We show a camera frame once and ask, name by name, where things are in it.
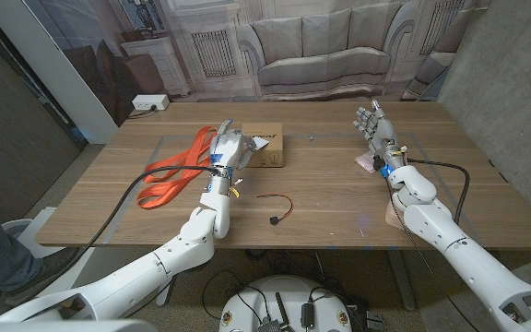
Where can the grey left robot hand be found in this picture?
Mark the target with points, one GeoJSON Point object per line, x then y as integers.
{"type": "Point", "coordinates": [227, 150]}

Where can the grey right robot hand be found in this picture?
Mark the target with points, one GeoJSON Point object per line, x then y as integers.
{"type": "Point", "coordinates": [381, 133]}

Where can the white card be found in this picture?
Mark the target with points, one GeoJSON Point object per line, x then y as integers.
{"type": "Point", "coordinates": [261, 143]}

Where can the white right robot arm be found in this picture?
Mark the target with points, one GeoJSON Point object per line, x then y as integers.
{"type": "Point", "coordinates": [477, 272]}

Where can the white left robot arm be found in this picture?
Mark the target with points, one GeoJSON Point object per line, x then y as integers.
{"type": "Point", "coordinates": [187, 244]}

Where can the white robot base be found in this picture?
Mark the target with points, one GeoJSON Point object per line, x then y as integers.
{"type": "Point", "coordinates": [265, 283]}

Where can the cardboard packing box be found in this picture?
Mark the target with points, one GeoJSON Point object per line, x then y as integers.
{"type": "Point", "coordinates": [272, 133]}

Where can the pink packet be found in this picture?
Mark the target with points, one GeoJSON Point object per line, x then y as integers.
{"type": "Point", "coordinates": [363, 162]}

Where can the tan wooden block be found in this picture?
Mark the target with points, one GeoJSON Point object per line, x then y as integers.
{"type": "Point", "coordinates": [391, 217]}

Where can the white power strip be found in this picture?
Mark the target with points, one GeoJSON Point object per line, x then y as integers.
{"type": "Point", "coordinates": [150, 102]}

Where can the printed living room backdrop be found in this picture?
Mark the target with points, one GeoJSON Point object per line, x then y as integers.
{"type": "Point", "coordinates": [321, 46]}

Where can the grey table leg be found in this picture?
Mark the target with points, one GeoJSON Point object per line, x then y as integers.
{"type": "Point", "coordinates": [401, 281]}

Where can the dark shoe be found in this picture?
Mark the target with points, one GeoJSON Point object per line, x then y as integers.
{"type": "Point", "coordinates": [58, 265]}

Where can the white floor stand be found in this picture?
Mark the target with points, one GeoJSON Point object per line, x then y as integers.
{"type": "Point", "coordinates": [26, 235]}

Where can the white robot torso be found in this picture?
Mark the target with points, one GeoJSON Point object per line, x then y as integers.
{"type": "Point", "coordinates": [62, 326]}

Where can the grey perforated wall panel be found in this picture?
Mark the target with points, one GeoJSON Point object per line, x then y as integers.
{"type": "Point", "coordinates": [12, 138]}

